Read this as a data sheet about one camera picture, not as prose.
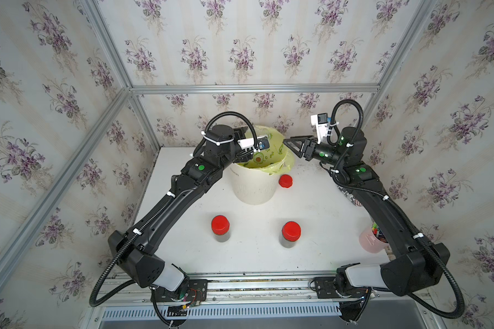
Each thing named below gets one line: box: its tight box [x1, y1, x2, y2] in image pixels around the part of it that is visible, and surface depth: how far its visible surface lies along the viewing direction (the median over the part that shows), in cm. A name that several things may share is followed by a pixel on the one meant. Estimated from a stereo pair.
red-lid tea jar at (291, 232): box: [279, 220, 302, 249], surface depth 79 cm
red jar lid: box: [278, 174, 293, 189], surface depth 106 cm
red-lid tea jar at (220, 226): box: [210, 214, 231, 243], surface depth 80 cm
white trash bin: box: [231, 163, 280, 205], surface depth 86 cm
